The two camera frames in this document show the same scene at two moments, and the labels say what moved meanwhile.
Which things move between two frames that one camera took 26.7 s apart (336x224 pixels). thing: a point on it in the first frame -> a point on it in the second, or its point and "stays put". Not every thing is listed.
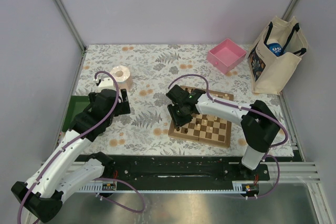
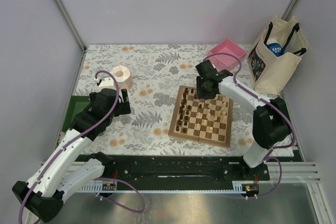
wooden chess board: [206, 128] stays put
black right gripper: [176, 120] -> [200, 94]
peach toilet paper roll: [123, 76] stays put
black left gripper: [123, 107] stays put
